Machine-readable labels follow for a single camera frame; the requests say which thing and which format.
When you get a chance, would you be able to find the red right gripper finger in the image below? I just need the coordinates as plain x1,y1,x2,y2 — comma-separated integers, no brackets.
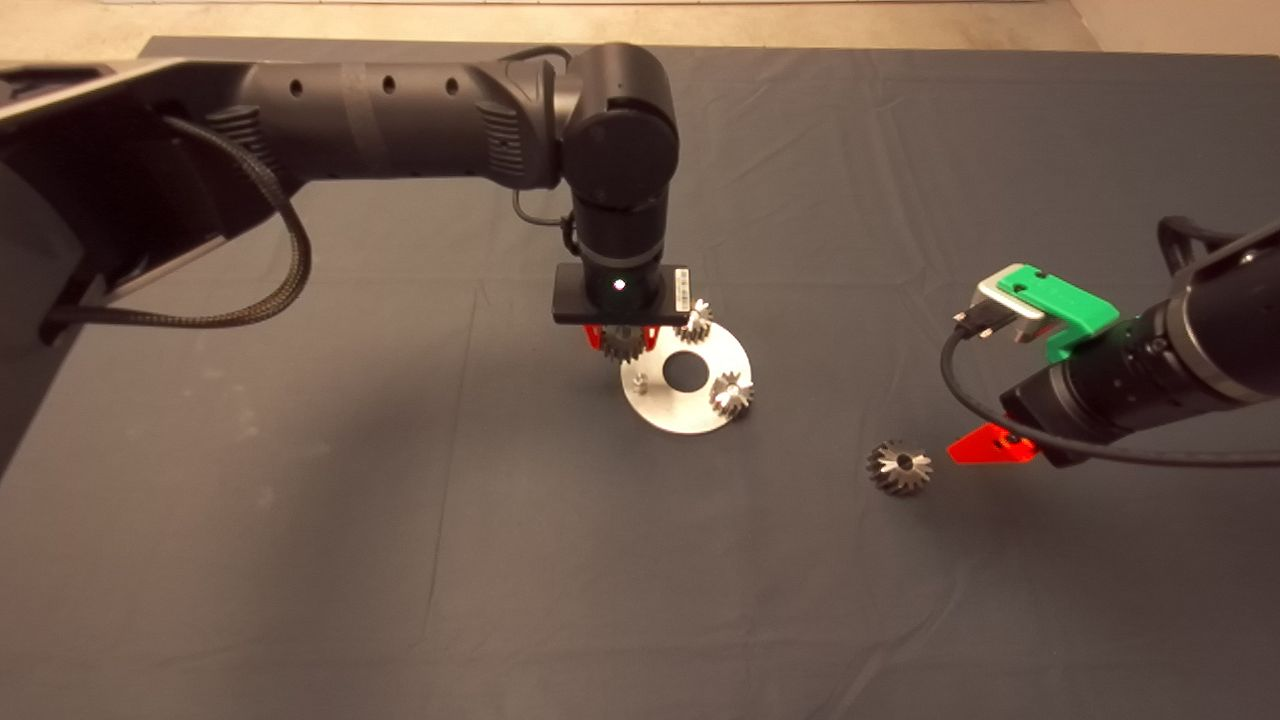
947,423,1041,467

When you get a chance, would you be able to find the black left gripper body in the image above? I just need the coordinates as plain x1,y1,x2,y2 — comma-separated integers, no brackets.
552,262,693,326

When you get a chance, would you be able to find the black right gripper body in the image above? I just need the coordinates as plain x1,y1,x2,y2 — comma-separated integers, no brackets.
1001,367,1101,468

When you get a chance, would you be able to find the small steel gear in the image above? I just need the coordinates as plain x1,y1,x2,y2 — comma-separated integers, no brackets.
709,371,754,419
675,298,715,346
600,325,649,364

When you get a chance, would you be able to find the large steel gear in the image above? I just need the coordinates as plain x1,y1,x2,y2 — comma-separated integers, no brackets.
866,440,934,497

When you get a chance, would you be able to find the round metal plate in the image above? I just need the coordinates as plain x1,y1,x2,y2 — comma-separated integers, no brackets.
620,318,751,435

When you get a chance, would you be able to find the dark grey table cloth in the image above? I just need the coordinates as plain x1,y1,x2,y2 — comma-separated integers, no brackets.
0,35,1280,720

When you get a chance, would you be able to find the green right camera mount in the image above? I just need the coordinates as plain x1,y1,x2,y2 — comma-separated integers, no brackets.
998,263,1121,363

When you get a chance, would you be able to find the black left camera cable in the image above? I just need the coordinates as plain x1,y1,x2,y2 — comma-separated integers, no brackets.
498,44,581,256

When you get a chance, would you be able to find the silver right camera box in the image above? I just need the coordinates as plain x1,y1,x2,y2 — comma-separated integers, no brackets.
968,278,1046,344

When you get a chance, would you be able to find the braided right arm cable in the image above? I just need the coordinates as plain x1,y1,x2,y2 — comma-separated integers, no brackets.
1158,215,1241,276

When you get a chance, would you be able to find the braided arm cable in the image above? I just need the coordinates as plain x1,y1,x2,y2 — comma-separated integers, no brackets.
40,115,313,331
1158,215,1241,276

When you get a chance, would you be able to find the braided left arm cable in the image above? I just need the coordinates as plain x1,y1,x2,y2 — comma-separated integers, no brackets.
40,115,313,331

